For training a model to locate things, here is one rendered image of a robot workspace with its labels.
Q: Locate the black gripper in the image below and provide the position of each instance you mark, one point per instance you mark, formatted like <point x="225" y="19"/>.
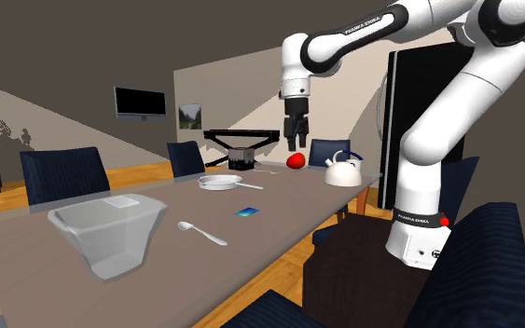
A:
<point x="296" y="108"/>

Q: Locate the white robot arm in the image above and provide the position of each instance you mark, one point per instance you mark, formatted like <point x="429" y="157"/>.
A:
<point x="444" y="136"/>

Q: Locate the red apple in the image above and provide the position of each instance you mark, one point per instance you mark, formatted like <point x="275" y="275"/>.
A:
<point x="295" y="161"/>

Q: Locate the dark blue chair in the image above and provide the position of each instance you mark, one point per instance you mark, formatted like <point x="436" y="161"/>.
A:
<point x="460" y="186"/>
<point x="271" y="313"/>
<point x="325" y="152"/>
<point x="325" y="234"/>
<point x="185" y="159"/>
<point x="484" y="272"/>
<point x="62" y="175"/>

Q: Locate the thin silver fork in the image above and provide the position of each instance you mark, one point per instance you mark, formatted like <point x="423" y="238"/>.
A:
<point x="269" y="171"/>

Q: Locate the black keyboard on cross stand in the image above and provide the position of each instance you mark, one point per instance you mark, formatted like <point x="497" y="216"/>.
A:
<point x="241" y="134"/>

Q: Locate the white frying pan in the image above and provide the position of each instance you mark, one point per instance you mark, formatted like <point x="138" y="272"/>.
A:
<point x="219" y="182"/>

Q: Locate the blue card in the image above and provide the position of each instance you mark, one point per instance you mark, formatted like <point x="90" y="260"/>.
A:
<point x="247" y="211"/>

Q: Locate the tall black cabinet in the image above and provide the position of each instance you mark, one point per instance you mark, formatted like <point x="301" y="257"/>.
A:
<point x="416" y="100"/>

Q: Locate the silver spoon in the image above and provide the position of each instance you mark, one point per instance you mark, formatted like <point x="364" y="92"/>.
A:
<point x="198" y="230"/>

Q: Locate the dark brown robot stand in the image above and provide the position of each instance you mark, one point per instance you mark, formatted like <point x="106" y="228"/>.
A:
<point x="353" y="272"/>

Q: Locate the grey dining table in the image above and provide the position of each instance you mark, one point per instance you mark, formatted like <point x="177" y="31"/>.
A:
<point x="162" y="272"/>

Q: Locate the clear plastic measuring jug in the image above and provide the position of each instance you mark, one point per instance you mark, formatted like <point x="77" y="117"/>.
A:
<point x="107" y="236"/>

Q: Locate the landscape wall picture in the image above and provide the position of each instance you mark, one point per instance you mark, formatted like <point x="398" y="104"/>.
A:
<point x="190" y="116"/>

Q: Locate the black wall television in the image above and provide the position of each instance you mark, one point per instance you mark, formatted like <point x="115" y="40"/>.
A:
<point x="140" y="101"/>

